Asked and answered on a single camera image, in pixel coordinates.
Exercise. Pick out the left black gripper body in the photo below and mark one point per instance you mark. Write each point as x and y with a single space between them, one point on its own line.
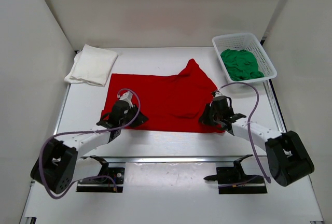
131 111

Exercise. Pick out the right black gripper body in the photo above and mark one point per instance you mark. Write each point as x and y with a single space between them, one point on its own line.
218 116

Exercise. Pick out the red t shirt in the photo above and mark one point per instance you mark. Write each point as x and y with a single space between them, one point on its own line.
171 103

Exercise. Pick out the white t shirt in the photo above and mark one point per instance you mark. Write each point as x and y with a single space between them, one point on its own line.
92 66

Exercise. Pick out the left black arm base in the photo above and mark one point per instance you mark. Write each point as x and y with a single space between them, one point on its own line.
108 180

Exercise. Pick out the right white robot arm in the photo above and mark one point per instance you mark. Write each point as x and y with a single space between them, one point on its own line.
287 159

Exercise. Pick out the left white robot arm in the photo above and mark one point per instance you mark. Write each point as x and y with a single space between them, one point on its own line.
63 158

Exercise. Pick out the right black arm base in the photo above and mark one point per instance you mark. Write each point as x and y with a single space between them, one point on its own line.
233 180

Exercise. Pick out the green t shirt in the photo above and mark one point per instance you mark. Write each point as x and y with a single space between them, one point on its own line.
241 65

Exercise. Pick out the white plastic basket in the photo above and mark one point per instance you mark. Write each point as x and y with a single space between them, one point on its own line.
249 42

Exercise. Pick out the aluminium table rail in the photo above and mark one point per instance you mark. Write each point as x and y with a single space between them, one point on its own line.
180 159

